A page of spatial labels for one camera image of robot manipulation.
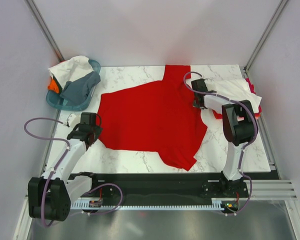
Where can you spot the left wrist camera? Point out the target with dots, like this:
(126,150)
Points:
(72,120)

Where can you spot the aluminium frame post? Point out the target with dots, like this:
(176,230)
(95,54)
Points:
(264,37)
(45,29)

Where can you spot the teal plastic basket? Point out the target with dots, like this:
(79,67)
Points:
(55,101)

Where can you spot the white slotted cable duct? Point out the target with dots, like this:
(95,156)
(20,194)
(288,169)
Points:
(88,204)

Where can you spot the folded red t shirt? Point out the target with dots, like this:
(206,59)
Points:
(219,116)

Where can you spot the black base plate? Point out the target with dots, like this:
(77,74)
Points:
(166,188)

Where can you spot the folded pink t shirt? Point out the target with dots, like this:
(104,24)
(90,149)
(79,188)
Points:
(251,86)

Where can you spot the right aluminium frame post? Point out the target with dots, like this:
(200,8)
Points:
(264,37)

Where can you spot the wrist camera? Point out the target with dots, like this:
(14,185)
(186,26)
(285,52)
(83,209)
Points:
(210,85)
(72,120)

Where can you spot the crumpled white t shirt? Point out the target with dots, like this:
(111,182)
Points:
(70,70)

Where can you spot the orange t shirt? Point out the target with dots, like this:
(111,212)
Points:
(53,86)

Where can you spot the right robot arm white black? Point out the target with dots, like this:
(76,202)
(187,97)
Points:
(238,123)

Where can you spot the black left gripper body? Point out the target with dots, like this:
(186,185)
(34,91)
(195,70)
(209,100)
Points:
(97,131)

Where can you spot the red t shirt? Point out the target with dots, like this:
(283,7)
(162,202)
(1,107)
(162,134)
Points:
(155,117)
(219,116)

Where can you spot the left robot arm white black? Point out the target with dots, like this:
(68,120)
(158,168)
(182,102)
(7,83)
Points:
(51,195)

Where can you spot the folded white t shirt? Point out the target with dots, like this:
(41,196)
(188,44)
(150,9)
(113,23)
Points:
(238,90)

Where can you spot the grey blue t shirt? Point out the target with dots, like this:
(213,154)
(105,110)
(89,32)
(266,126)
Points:
(76,92)

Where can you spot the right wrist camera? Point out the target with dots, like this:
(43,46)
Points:
(210,85)

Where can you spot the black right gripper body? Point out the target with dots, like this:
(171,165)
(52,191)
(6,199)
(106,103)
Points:
(197,105)

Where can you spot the left aluminium frame post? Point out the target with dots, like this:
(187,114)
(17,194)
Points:
(45,29)

